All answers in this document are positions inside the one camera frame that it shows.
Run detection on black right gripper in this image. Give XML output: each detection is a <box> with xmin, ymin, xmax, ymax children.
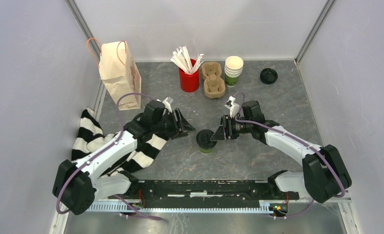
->
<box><xmin>211</xmin><ymin>115</ymin><xmax>252</xmax><ymax>141</ymax></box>

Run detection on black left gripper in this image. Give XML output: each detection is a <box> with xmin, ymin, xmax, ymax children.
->
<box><xmin>152</xmin><ymin>108</ymin><xmax>196</xmax><ymax>140</ymax></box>

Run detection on black plastic cup lid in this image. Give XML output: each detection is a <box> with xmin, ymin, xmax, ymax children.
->
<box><xmin>196</xmin><ymin>129</ymin><xmax>217</xmax><ymax>146</ymax></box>

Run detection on green paper coffee cup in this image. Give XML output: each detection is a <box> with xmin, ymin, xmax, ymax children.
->
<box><xmin>199</xmin><ymin>145</ymin><xmax>215</xmax><ymax>154</ymax></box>

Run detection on brown pulp cup carrier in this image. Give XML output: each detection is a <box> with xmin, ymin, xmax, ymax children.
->
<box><xmin>201</xmin><ymin>62</ymin><xmax>226</xmax><ymax>99</ymax></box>

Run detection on beige paper gift bag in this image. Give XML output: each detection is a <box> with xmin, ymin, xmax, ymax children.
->
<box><xmin>96</xmin><ymin>40</ymin><xmax>142</xmax><ymax>111</ymax></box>

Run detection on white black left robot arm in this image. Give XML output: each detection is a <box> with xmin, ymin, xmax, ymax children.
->
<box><xmin>53</xmin><ymin>98</ymin><xmax>196</xmax><ymax>215</ymax></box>

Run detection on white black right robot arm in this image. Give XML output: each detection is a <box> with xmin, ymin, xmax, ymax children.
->
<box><xmin>210</xmin><ymin>97</ymin><xmax>352</xmax><ymax>203</ymax></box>

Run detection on red straw holder cup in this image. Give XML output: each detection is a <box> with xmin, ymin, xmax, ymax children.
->
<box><xmin>178</xmin><ymin>68</ymin><xmax>200</xmax><ymax>93</ymax></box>

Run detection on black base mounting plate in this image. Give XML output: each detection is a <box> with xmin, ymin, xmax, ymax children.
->
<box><xmin>121</xmin><ymin>180</ymin><xmax>300</xmax><ymax>209</ymax></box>

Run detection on stack of paper cups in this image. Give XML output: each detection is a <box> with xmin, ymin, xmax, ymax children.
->
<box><xmin>224</xmin><ymin>56</ymin><xmax>244</xmax><ymax>87</ymax></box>

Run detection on white wrapped straws bundle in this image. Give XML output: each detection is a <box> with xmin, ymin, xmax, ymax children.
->
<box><xmin>170</xmin><ymin>46</ymin><xmax>204</xmax><ymax>75</ymax></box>

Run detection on stack of black lids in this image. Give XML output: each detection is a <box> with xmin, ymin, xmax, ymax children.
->
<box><xmin>260</xmin><ymin>68</ymin><xmax>278</xmax><ymax>84</ymax></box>

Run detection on black white striped cloth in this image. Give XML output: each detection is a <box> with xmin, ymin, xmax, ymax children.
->
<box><xmin>71</xmin><ymin>108</ymin><xmax>169</xmax><ymax>177</ymax></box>

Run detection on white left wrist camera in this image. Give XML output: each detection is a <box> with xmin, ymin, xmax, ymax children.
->
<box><xmin>161</xmin><ymin>97</ymin><xmax>173</xmax><ymax>113</ymax></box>

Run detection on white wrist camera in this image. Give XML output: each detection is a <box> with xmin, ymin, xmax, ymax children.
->
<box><xmin>224</xmin><ymin>96</ymin><xmax>241</xmax><ymax>118</ymax></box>
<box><xmin>161</xmin><ymin>97</ymin><xmax>173</xmax><ymax>113</ymax></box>

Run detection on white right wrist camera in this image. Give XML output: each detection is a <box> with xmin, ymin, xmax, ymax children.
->
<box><xmin>224</xmin><ymin>96</ymin><xmax>241</xmax><ymax>118</ymax></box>

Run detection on white slotted cable duct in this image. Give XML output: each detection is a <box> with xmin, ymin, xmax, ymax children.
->
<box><xmin>86</xmin><ymin>200</ymin><xmax>273</xmax><ymax>215</ymax></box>

